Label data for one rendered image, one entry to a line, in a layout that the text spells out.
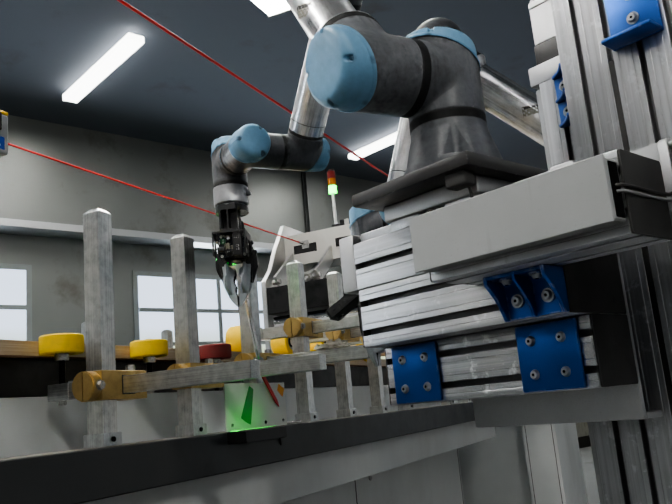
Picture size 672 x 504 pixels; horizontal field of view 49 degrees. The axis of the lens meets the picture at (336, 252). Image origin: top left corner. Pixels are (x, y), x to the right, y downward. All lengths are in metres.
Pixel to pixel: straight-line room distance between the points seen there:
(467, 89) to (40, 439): 1.00
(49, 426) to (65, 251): 5.51
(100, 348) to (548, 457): 2.85
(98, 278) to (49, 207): 5.71
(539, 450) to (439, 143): 2.92
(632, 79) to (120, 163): 6.61
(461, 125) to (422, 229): 0.24
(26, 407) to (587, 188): 1.10
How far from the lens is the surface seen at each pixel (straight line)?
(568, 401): 1.09
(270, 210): 8.28
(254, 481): 1.75
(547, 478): 3.88
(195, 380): 1.27
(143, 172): 7.56
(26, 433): 1.52
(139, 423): 1.74
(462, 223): 0.87
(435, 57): 1.12
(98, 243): 1.37
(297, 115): 1.56
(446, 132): 1.09
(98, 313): 1.35
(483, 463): 4.07
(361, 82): 1.05
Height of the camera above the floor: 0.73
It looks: 12 degrees up
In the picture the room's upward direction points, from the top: 5 degrees counter-clockwise
